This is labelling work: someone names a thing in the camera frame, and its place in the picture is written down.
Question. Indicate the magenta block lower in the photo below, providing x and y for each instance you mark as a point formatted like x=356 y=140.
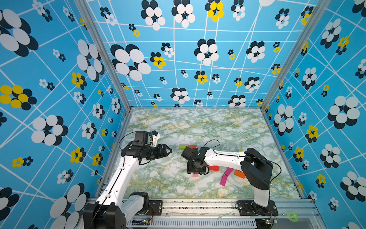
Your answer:
x=223 y=180

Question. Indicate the aluminium frame post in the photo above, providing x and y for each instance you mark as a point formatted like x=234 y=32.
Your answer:
x=95 y=35
x=302 y=39

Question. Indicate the orange block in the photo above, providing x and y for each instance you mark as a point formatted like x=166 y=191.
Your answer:
x=239 y=174

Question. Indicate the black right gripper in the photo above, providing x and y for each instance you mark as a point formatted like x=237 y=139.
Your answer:
x=189 y=170

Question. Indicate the aluminium frame post right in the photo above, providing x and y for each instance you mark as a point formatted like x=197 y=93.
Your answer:
x=302 y=39

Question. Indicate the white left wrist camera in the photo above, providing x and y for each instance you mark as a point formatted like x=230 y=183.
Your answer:
x=155 y=137

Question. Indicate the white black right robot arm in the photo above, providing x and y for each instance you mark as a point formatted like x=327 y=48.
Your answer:
x=257 y=169

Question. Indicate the magenta block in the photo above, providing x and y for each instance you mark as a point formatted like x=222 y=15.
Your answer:
x=223 y=180
x=228 y=171

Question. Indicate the magenta block middle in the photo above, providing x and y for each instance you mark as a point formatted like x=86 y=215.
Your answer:
x=228 y=171

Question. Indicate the green block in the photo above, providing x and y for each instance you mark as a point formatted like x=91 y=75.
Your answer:
x=182 y=147

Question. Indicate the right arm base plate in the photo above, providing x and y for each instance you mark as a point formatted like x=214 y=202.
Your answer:
x=249 y=208

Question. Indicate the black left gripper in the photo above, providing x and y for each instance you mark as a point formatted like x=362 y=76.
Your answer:
x=163 y=152

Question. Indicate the aluminium frame post left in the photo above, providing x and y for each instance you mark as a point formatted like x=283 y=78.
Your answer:
x=95 y=35

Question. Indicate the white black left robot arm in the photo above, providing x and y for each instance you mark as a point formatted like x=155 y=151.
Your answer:
x=110 y=210

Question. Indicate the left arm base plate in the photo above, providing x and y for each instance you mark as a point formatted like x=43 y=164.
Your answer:
x=154 y=208

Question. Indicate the red block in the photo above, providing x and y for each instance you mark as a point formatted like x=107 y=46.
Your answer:
x=214 y=168

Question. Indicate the green tape roll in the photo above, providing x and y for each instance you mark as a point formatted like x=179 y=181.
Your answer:
x=292 y=216

